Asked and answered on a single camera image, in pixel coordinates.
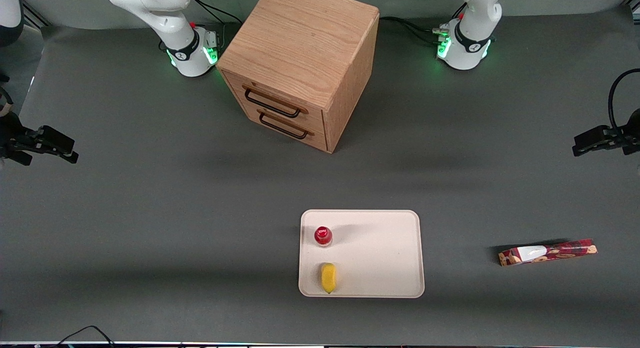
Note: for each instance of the small red-capped bottle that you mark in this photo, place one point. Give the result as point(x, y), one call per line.
point(323, 235)

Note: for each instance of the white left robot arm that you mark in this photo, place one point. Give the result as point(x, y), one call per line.
point(472, 33)

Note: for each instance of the wooden drawer front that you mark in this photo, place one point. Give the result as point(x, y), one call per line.
point(250, 122)
point(235, 85)

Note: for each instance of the grey table mat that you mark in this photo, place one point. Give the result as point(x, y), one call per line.
point(150, 213)

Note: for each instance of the beige plastic tray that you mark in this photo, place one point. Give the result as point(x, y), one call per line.
point(380, 253)

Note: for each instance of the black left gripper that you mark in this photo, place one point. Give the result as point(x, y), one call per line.
point(624, 136)

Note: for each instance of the oak wooden drawer cabinet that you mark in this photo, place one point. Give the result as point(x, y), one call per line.
point(300, 43)

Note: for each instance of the red cookie box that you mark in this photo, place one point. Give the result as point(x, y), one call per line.
point(550, 252)

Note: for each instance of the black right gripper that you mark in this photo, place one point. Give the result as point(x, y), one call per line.
point(14, 138)

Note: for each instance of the yellow lemon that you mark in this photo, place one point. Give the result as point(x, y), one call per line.
point(328, 278)

